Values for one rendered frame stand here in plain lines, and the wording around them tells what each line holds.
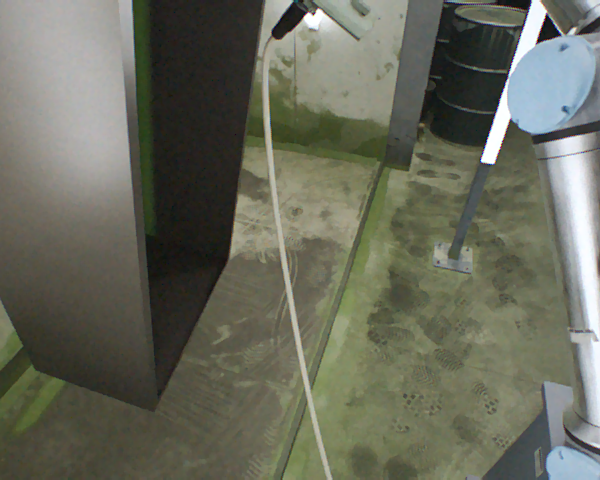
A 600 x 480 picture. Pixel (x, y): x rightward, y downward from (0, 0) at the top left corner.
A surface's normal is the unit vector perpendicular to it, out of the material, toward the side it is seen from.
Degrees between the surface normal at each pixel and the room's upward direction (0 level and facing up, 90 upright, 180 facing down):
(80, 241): 90
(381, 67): 90
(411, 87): 90
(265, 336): 0
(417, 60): 90
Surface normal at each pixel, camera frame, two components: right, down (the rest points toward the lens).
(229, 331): 0.00, -0.75
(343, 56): -0.32, 0.63
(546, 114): -0.94, 0.14
